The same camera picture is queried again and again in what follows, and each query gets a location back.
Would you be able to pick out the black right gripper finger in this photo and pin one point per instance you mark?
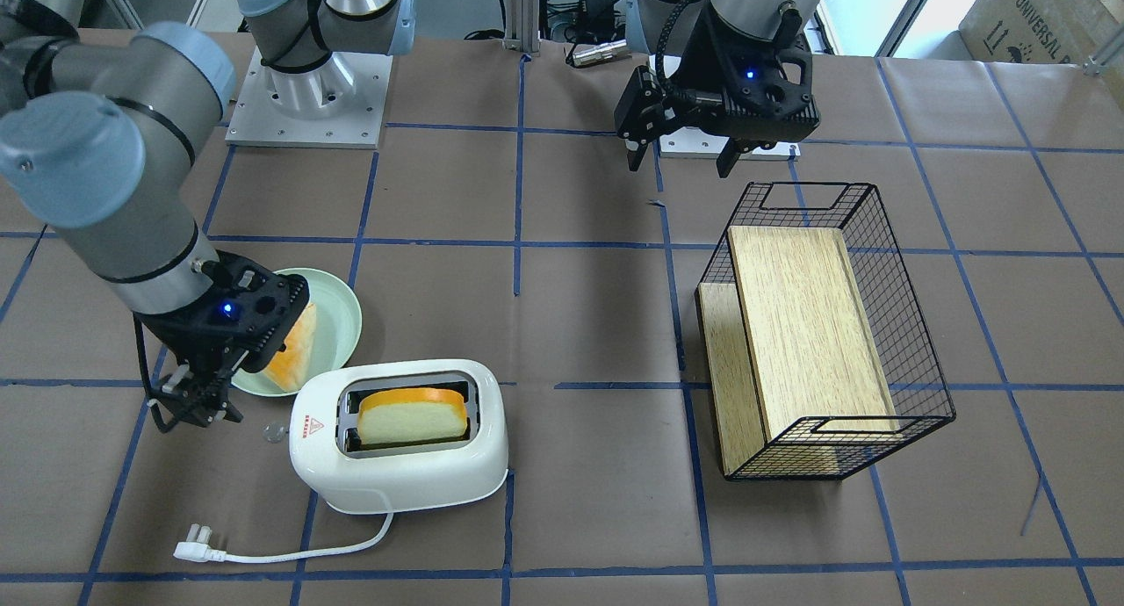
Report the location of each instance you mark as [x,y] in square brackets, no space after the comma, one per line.
[221,409]
[177,410]

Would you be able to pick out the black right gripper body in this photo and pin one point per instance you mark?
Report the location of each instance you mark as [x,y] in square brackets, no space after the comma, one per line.
[191,351]

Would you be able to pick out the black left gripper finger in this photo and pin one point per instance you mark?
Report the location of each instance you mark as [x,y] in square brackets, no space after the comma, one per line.
[636,148]
[730,154]

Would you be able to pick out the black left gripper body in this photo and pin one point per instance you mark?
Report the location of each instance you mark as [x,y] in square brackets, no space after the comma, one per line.
[701,72]

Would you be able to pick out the white toaster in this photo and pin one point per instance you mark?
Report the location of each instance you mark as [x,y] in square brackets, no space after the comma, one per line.
[361,480]

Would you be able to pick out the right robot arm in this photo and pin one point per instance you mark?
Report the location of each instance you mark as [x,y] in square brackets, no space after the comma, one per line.
[97,141]

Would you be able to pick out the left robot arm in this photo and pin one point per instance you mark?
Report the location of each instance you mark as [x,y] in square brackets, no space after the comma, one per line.
[656,27]

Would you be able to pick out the bread slice in toaster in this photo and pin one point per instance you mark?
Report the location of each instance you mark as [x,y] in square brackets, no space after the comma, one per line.
[410,415]

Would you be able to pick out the triangular bread on plate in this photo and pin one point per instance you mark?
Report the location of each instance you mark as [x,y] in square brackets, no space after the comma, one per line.
[289,368]

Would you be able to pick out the black power adapter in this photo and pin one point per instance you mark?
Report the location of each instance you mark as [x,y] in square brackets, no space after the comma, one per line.
[596,19]

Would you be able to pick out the light green plate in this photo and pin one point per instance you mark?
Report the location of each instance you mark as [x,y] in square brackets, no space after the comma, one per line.
[339,323]

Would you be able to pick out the wooden shelf in basket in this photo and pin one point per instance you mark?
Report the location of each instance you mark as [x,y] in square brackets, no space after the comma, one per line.
[798,388]

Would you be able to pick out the cardboard box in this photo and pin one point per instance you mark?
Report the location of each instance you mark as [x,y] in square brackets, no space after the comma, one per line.
[1038,31]

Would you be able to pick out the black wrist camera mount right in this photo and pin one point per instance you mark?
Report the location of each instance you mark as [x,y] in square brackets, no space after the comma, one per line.
[245,306]

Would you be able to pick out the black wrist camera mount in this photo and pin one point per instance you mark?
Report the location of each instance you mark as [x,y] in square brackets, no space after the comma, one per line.
[726,69]
[245,306]

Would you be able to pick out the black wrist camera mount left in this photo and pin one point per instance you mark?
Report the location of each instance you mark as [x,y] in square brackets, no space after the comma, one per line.
[726,69]

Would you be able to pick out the aluminium frame post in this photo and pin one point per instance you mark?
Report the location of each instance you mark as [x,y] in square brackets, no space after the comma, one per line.
[521,26]

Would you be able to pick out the black wire basket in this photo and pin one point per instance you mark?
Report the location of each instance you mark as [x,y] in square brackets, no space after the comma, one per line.
[903,342]

